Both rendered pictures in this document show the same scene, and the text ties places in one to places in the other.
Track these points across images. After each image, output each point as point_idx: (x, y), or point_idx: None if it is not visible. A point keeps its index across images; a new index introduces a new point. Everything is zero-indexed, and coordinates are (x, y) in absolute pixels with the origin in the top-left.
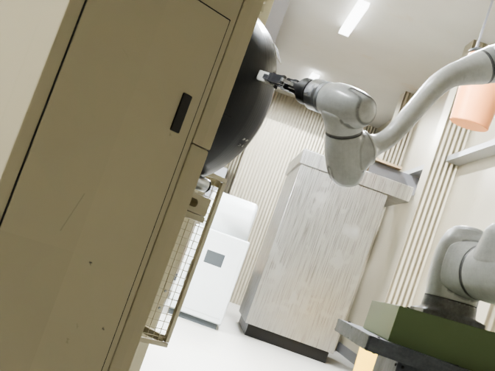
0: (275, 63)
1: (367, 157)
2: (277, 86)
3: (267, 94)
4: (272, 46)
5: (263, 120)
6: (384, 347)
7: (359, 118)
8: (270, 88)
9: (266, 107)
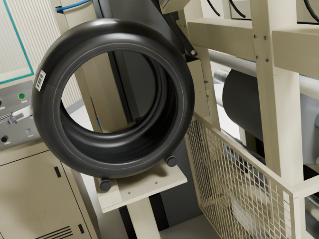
0: (33, 94)
1: None
2: (13, 122)
3: (35, 124)
4: (35, 78)
5: (49, 144)
6: None
7: None
8: (33, 118)
9: (39, 134)
